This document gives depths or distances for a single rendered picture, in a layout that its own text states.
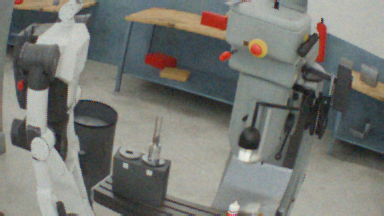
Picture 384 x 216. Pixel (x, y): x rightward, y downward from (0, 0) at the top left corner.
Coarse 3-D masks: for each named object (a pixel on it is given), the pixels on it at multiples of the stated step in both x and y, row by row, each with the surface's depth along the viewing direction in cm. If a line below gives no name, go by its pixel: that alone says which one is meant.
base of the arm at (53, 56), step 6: (24, 48) 145; (54, 48) 146; (48, 54) 145; (54, 54) 147; (60, 54) 156; (48, 60) 145; (54, 60) 149; (48, 66) 145; (54, 66) 151; (24, 72) 152; (48, 72) 147; (54, 72) 152
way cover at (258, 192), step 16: (240, 160) 258; (240, 176) 256; (256, 176) 254; (272, 176) 252; (288, 176) 250; (224, 192) 256; (240, 192) 254; (256, 192) 252; (272, 192) 250; (224, 208) 251; (240, 208) 250; (256, 208) 248
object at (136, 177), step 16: (128, 160) 230; (144, 160) 230; (160, 160) 233; (128, 176) 231; (144, 176) 230; (160, 176) 228; (112, 192) 236; (128, 192) 234; (144, 192) 232; (160, 192) 231
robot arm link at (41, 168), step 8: (48, 128) 161; (48, 136) 157; (48, 144) 154; (32, 160) 158; (40, 168) 157; (48, 168) 161; (40, 176) 159; (48, 176) 161; (40, 184) 160; (48, 184) 161
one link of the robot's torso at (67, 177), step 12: (72, 156) 192; (60, 168) 177; (72, 168) 185; (60, 180) 180; (72, 180) 181; (60, 192) 185; (72, 192) 184; (84, 192) 194; (72, 204) 187; (84, 204) 191
